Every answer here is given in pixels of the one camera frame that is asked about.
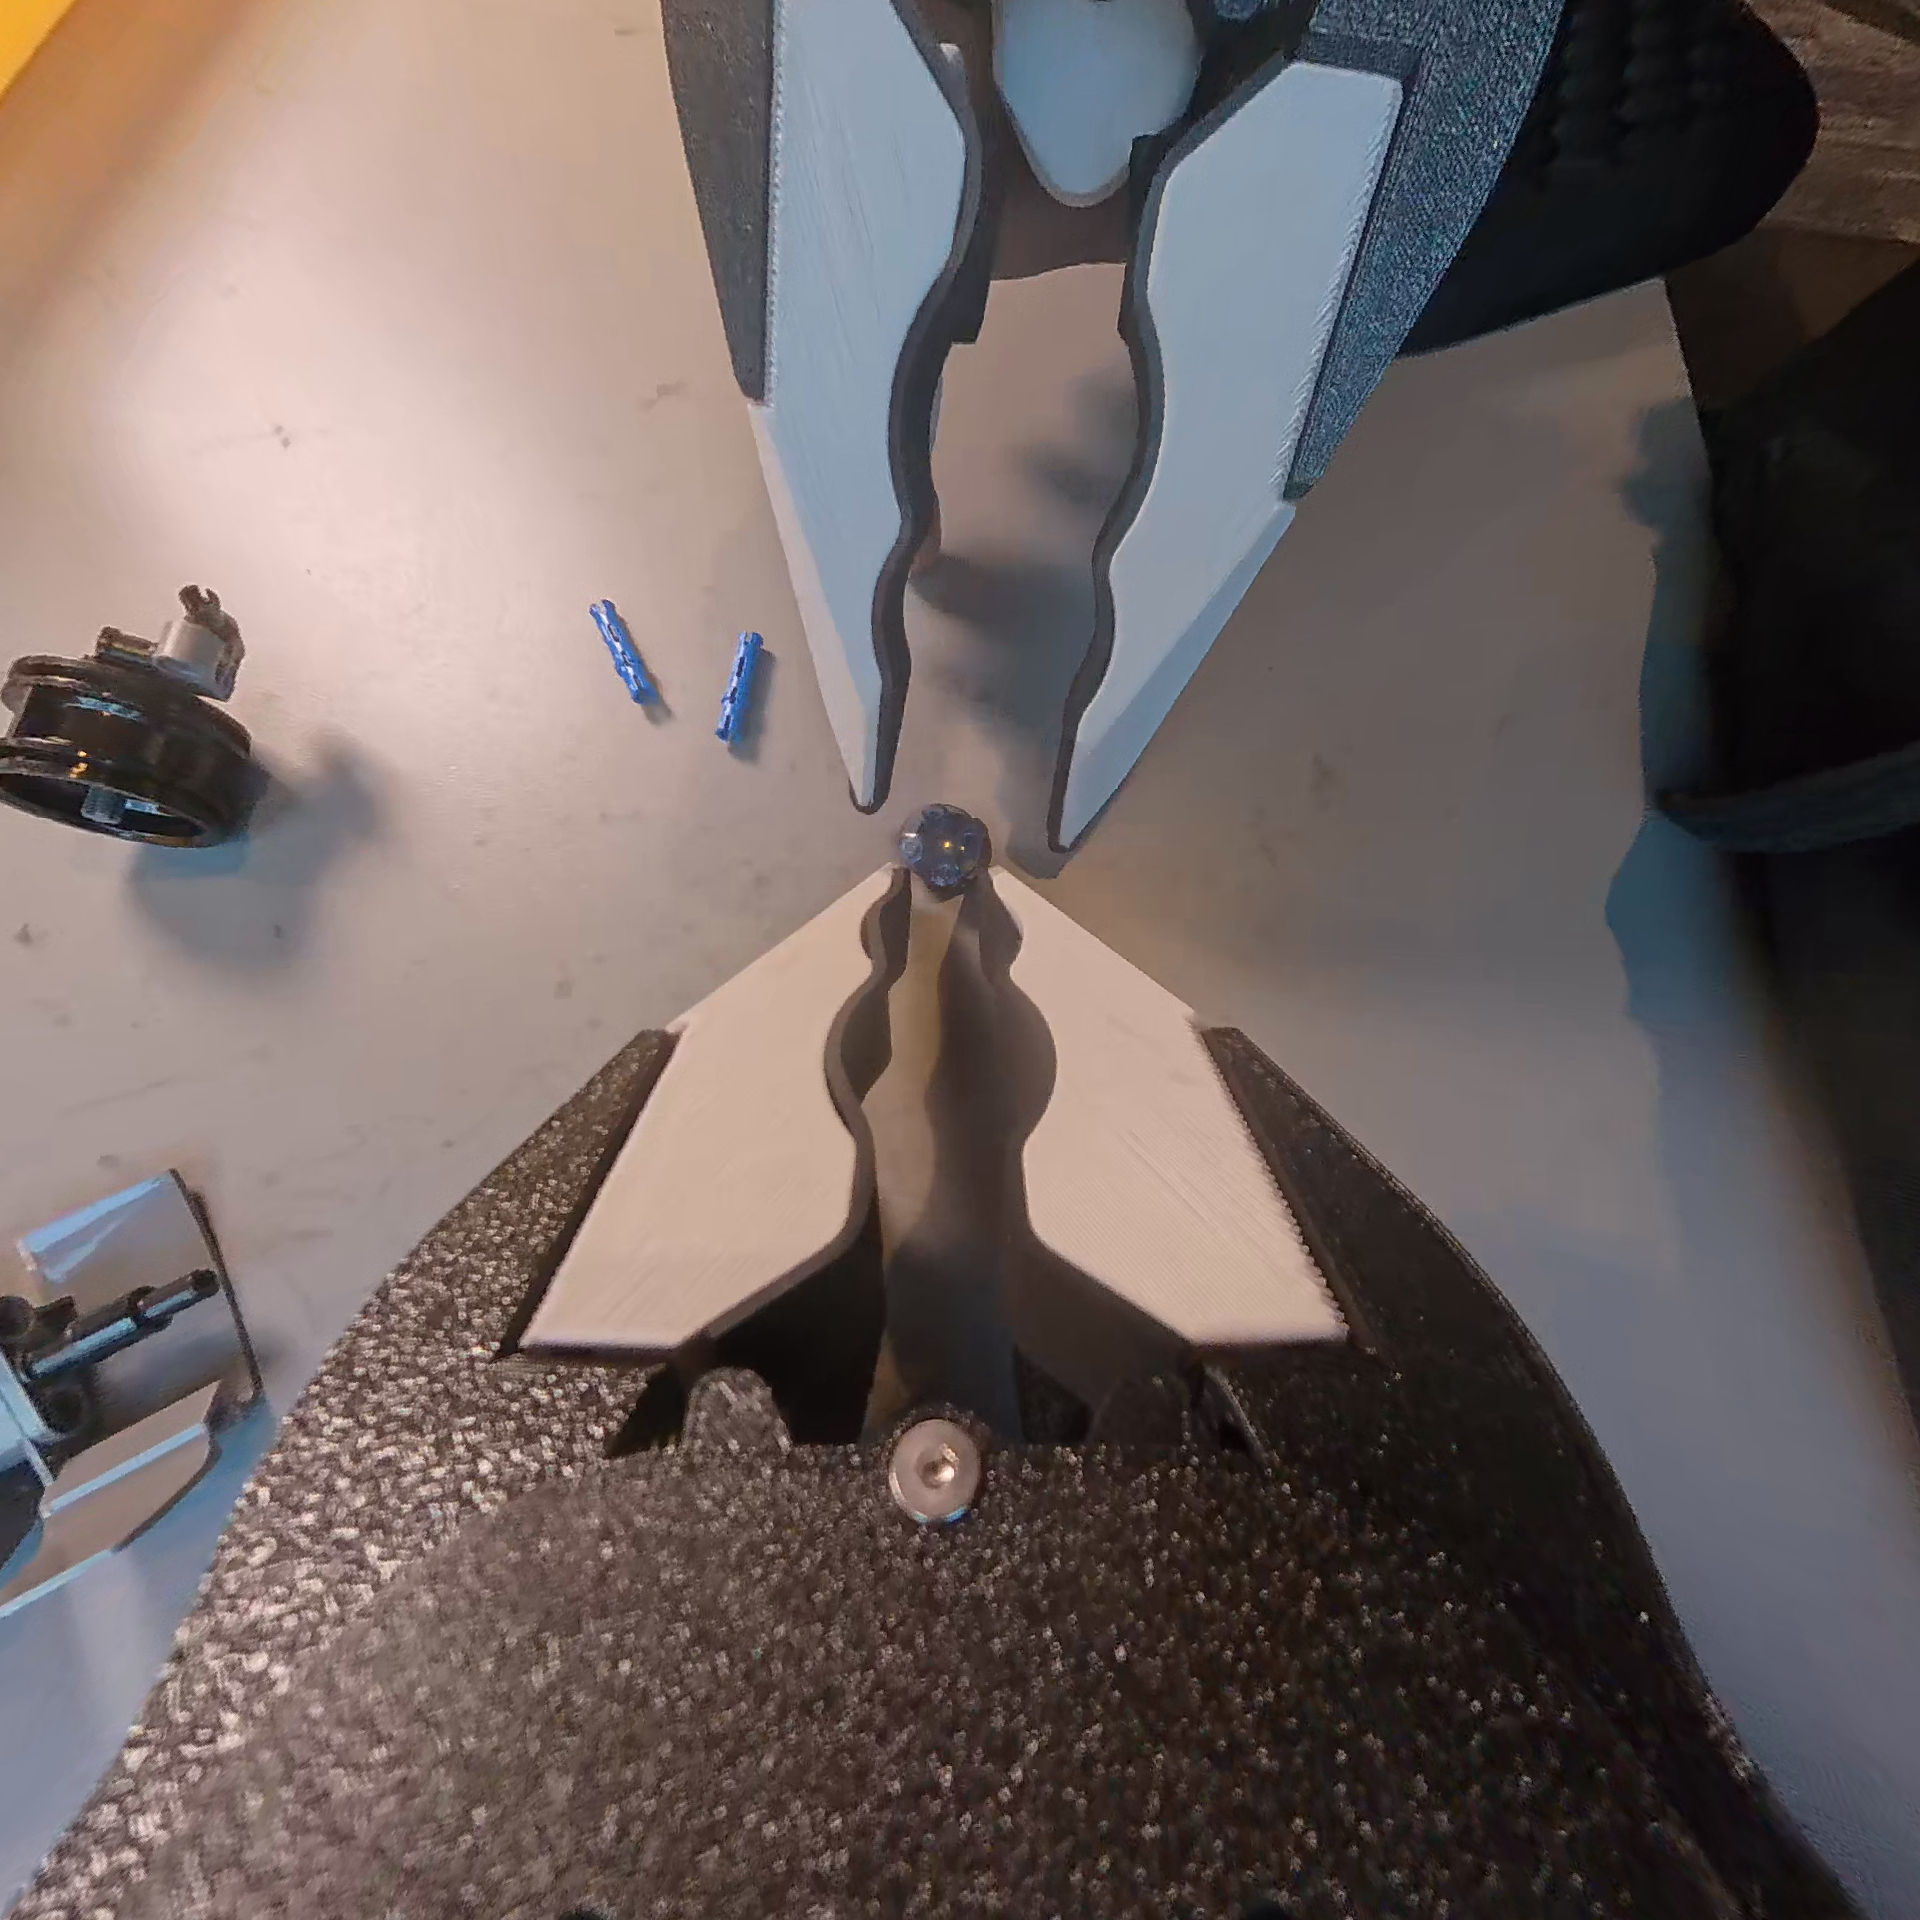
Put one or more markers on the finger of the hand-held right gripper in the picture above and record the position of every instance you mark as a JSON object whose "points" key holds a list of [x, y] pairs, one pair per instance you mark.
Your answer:
{"points": [[1244, 329], [838, 300]]}

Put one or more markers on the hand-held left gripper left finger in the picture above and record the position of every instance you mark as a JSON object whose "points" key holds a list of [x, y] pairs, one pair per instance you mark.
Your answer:
{"points": [[705, 1200]]}

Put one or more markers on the black toy wheel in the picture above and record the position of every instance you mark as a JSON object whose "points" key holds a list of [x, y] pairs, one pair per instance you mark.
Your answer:
{"points": [[210, 764]]}

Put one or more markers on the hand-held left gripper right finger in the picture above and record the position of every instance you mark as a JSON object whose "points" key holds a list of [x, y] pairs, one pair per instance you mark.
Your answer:
{"points": [[1171, 1185]]}

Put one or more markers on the person's right forearm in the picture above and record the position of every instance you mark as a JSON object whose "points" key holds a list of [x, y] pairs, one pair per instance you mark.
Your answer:
{"points": [[1650, 120]]}

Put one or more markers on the small blue pin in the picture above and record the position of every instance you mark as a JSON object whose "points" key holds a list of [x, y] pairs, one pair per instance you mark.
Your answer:
{"points": [[738, 681], [621, 650]]}

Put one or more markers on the clear blue round stud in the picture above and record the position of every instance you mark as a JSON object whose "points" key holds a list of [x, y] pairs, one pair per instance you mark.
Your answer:
{"points": [[941, 840]]}

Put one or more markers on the grey panel brick assembly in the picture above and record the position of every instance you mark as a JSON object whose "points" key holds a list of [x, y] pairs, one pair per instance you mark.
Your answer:
{"points": [[136, 1484]]}

